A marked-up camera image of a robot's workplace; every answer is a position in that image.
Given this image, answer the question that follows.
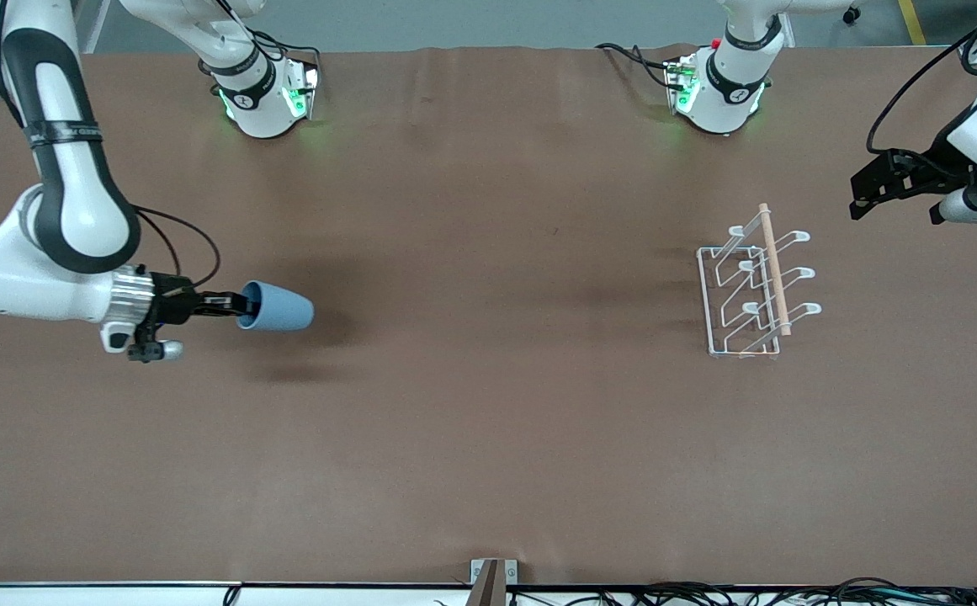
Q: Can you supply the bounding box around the blue plastic cup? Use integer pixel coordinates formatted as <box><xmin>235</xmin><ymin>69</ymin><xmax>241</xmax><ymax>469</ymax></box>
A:
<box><xmin>236</xmin><ymin>280</ymin><xmax>316</xmax><ymax>332</ymax></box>

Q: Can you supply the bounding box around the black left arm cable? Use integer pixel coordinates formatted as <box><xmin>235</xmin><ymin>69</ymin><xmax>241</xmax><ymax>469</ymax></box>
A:
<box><xmin>866</xmin><ymin>0</ymin><xmax>977</xmax><ymax>157</ymax></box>

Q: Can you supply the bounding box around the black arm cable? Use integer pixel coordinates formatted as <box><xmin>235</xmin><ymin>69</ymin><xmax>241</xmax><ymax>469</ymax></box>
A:
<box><xmin>866</xmin><ymin>0</ymin><xmax>977</xmax><ymax>157</ymax></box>
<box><xmin>133</xmin><ymin>205</ymin><xmax>222</xmax><ymax>292</ymax></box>

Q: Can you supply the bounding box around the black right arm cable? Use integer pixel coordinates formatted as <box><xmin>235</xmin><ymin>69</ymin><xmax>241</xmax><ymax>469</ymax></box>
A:
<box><xmin>133</xmin><ymin>205</ymin><xmax>222</xmax><ymax>292</ymax></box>

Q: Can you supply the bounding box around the white wire cup holder rack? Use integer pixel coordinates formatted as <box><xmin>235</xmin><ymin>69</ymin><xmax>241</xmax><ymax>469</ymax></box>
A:
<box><xmin>697</xmin><ymin>203</ymin><xmax>823</xmax><ymax>360</ymax></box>

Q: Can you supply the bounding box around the black base cable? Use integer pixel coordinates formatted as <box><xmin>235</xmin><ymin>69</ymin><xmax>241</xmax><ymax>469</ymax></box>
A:
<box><xmin>595</xmin><ymin>42</ymin><xmax>674</xmax><ymax>90</ymax></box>

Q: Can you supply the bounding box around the brown wooden post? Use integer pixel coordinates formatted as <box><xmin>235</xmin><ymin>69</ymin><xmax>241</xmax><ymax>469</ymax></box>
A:
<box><xmin>465</xmin><ymin>561</ymin><xmax>507</xmax><ymax>606</ymax></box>

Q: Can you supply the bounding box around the grey metal bracket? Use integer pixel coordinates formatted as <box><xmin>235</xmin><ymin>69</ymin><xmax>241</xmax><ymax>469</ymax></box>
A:
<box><xmin>470</xmin><ymin>559</ymin><xmax>518</xmax><ymax>586</ymax></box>

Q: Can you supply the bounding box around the black cable bundle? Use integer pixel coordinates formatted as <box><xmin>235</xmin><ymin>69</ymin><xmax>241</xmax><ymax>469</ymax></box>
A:
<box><xmin>433</xmin><ymin>577</ymin><xmax>977</xmax><ymax>606</ymax></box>

